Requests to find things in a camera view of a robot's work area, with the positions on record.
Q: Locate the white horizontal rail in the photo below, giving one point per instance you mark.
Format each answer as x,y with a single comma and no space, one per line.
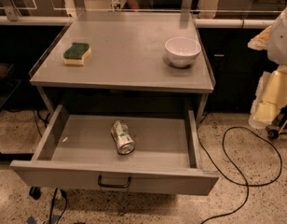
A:
200,23

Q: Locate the small wheeled cart base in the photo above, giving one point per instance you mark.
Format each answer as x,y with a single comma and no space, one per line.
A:
278,128

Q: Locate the open grey top drawer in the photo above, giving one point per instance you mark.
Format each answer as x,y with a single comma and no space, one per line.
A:
76,149

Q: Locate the black caster wheel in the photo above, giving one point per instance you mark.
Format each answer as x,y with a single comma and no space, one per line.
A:
35,193

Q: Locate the black drawer handle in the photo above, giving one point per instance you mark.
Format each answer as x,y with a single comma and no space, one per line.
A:
113,184

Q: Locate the green and yellow sponge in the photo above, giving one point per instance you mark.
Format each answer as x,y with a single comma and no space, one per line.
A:
77,54

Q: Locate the white ceramic bowl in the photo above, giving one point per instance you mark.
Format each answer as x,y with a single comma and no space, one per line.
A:
182,51

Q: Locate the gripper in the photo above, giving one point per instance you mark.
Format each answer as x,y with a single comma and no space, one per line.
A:
281,39

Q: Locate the grey metal counter cabinet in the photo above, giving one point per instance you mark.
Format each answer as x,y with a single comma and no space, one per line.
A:
127,53

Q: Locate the crushed silver 7up can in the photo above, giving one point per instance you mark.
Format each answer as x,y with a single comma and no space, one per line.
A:
120,133

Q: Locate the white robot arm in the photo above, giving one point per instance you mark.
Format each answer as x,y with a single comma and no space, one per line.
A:
274,40

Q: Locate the clear water bottle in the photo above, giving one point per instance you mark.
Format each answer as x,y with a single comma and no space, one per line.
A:
115,5

